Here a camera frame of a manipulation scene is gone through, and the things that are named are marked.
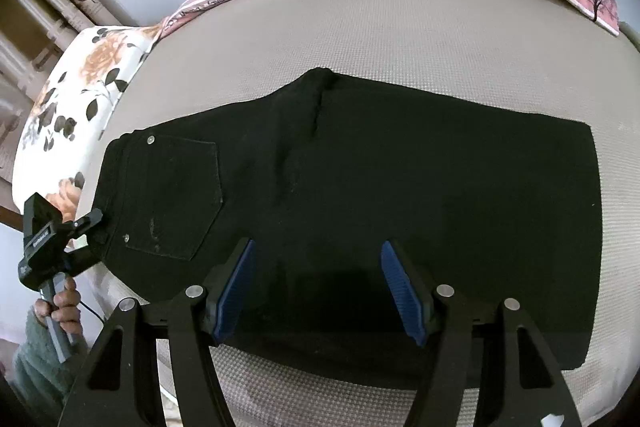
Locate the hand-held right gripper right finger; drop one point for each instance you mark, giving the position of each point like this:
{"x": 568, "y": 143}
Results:
{"x": 402, "y": 292}

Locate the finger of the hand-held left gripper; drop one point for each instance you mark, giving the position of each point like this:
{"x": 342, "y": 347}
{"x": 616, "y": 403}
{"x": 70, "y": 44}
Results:
{"x": 85, "y": 257}
{"x": 87, "y": 219}

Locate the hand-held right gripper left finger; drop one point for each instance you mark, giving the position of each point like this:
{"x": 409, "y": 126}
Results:
{"x": 235, "y": 292}

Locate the black pants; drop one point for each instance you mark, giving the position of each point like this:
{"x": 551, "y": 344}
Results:
{"x": 400, "y": 182}

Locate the person's left forearm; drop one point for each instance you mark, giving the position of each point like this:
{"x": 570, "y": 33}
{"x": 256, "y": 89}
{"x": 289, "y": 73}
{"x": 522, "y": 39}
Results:
{"x": 40, "y": 367}

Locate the person's left hand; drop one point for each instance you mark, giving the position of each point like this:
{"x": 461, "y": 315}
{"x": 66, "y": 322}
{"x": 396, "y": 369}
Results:
{"x": 67, "y": 307}

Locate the white floral pillow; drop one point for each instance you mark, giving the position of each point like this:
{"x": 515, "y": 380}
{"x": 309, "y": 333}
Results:
{"x": 95, "y": 77}

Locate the beige bed mattress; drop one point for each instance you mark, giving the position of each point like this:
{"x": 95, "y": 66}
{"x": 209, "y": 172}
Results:
{"x": 400, "y": 32}

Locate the brown wooden bed frame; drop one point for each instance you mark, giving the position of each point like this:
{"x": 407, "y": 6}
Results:
{"x": 10, "y": 214}

